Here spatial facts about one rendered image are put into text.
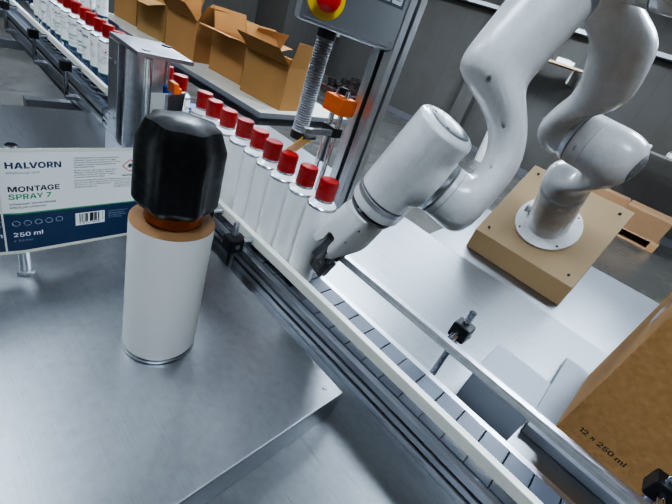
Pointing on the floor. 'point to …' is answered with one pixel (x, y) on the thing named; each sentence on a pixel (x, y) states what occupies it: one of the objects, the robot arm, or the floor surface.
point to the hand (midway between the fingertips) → (322, 263)
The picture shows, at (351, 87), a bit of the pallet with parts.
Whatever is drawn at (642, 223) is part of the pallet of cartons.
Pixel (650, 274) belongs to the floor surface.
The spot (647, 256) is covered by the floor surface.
